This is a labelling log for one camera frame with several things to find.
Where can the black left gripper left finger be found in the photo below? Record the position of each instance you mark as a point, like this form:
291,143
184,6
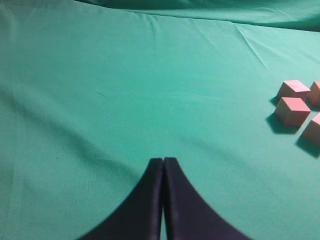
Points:
139,216

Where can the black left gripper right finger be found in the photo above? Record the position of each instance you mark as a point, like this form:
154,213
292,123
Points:
187,215

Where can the green cloth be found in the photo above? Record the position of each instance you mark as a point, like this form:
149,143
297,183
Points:
90,91

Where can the pink wooden cube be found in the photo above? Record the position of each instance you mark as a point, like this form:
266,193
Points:
314,94
293,89
292,111
312,130

